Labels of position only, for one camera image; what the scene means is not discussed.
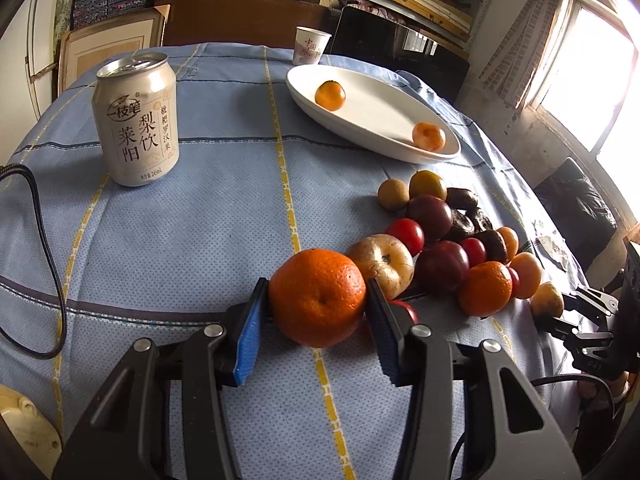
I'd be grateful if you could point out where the patterned curtain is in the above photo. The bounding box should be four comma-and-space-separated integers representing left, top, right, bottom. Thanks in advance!
480, 0, 576, 108

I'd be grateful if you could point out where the white drink can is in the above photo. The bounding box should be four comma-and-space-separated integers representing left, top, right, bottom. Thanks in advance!
91, 52, 181, 188

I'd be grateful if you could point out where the window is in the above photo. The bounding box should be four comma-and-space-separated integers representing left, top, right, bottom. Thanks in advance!
530, 0, 640, 196

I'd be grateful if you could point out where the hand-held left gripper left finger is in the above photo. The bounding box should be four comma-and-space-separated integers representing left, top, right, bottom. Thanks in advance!
52, 276, 271, 480

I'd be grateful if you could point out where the black cushion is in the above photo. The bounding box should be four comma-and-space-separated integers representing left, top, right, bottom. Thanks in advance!
532, 157, 621, 271

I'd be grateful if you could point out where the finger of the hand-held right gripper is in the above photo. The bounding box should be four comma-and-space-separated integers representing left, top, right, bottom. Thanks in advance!
562, 285, 623, 318
536, 314, 613, 356

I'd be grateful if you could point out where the yellow-orange round fruit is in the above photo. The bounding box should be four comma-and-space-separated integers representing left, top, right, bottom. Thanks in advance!
409, 170, 448, 202

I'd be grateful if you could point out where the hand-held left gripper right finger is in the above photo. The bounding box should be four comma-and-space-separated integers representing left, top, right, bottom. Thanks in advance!
365, 277, 583, 480

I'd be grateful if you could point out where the beige plastic object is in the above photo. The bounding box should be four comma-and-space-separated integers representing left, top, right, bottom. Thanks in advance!
0, 384, 63, 478

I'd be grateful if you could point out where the light wooden framed panel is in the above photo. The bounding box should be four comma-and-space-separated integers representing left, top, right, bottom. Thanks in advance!
59, 5, 171, 96

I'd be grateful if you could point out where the purple passion fruit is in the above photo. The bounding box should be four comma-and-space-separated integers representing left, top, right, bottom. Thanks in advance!
406, 195, 454, 241

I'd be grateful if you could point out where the brown wooden board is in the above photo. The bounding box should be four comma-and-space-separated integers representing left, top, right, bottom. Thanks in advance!
162, 0, 346, 51

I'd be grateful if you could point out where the small tan round fruit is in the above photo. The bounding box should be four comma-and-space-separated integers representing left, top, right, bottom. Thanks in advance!
377, 178, 412, 212

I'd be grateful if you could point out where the large tan round fruit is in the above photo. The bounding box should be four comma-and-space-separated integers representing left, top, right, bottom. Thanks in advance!
346, 234, 416, 301

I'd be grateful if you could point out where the dark red plum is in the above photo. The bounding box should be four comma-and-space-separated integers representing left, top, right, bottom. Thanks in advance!
414, 241, 471, 293

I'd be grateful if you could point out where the white paper cup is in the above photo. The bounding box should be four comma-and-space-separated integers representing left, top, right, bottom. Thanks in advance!
292, 26, 332, 67

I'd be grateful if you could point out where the small orange tangerine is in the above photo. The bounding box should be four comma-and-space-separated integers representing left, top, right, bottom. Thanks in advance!
496, 226, 520, 261

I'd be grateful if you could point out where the thin black cable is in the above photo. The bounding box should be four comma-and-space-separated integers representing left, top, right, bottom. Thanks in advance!
529, 372, 621, 411

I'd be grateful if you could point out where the large orange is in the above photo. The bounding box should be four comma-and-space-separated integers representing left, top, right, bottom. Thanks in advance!
268, 248, 367, 349

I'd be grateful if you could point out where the white oval plate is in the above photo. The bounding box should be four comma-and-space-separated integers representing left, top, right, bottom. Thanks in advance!
286, 64, 462, 164

